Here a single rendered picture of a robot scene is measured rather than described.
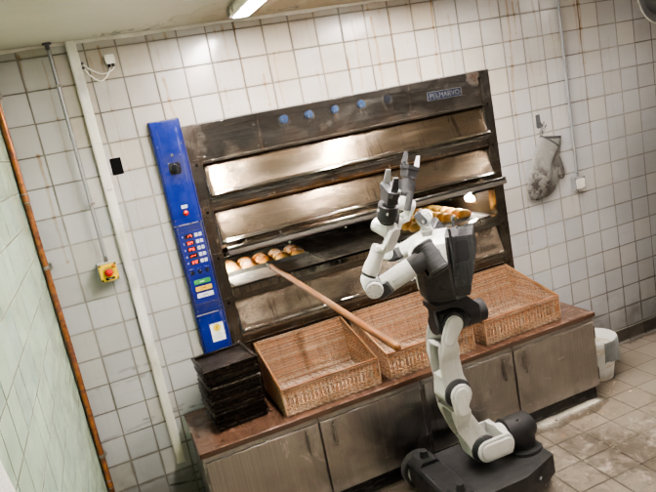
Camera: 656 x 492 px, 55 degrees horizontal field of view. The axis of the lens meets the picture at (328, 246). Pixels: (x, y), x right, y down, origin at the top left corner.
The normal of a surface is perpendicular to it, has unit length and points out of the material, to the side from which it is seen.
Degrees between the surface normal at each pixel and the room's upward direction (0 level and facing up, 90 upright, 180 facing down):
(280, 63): 90
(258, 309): 70
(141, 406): 90
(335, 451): 90
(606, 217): 90
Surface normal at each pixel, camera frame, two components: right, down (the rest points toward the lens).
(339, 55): 0.36, 0.13
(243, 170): 0.26, -0.23
